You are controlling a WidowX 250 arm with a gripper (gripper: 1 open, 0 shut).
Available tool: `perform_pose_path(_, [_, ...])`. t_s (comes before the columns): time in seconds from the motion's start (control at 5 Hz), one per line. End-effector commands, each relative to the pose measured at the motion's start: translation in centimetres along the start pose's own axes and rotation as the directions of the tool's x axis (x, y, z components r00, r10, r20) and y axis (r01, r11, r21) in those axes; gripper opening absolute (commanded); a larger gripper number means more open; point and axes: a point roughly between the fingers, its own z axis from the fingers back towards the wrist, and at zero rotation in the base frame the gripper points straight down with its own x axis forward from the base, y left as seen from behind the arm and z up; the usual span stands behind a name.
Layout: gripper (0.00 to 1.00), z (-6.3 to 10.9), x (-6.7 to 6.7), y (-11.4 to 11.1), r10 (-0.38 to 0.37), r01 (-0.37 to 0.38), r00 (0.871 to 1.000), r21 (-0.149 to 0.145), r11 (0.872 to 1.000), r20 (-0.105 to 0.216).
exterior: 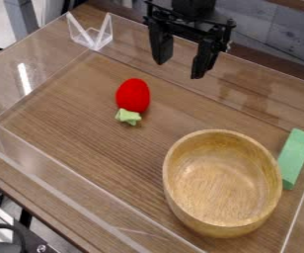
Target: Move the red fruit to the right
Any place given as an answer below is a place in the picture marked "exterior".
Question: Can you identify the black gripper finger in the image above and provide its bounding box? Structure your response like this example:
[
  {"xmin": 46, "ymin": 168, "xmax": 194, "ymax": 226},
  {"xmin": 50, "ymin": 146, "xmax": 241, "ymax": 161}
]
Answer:
[
  {"xmin": 149, "ymin": 23, "xmax": 173, "ymax": 65},
  {"xmin": 190, "ymin": 38, "xmax": 221, "ymax": 79}
]

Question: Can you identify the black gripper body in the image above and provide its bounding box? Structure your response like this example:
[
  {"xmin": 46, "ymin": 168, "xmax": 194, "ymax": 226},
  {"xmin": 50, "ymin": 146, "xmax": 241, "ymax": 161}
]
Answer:
[{"xmin": 145, "ymin": 0, "xmax": 237, "ymax": 52}]

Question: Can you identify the red plush strawberry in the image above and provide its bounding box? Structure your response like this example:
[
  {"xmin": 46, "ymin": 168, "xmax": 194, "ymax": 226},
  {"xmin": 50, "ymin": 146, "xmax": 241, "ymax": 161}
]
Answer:
[{"xmin": 116, "ymin": 78, "xmax": 152, "ymax": 126}]

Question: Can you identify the grey table leg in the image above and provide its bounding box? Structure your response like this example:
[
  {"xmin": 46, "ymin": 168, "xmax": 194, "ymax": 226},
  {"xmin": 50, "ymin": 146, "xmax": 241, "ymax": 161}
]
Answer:
[{"xmin": 3, "ymin": 0, "xmax": 41, "ymax": 41}]

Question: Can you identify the green rectangular block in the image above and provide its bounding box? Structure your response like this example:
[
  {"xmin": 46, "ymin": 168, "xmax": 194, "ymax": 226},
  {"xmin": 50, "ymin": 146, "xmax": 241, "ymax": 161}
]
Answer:
[{"xmin": 277, "ymin": 128, "xmax": 304, "ymax": 190}]

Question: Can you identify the wooden bowl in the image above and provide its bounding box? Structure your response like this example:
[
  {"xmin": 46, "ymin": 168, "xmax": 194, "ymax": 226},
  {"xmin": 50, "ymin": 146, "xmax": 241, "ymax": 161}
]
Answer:
[{"xmin": 162, "ymin": 129, "xmax": 283, "ymax": 238}]

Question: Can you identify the black equipment with screw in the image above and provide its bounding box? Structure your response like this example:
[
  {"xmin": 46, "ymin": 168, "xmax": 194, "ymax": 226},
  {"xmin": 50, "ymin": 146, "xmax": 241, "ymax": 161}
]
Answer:
[{"xmin": 14, "ymin": 221, "xmax": 59, "ymax": 253}]

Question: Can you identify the clear acrylic enclosure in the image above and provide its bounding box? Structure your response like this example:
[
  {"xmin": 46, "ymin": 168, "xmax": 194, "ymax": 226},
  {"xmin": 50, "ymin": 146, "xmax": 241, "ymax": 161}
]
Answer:
[{"xmin": 0, "ymin": 8, "xmax": 304, "ymax": 253}]

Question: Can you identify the black cable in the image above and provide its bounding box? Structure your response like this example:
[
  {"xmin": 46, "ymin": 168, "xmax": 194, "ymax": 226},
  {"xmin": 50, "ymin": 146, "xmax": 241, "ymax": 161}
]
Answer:
[{"xmin": 0, "ymin": 222, "xmax": 29, "ymax": 253}]

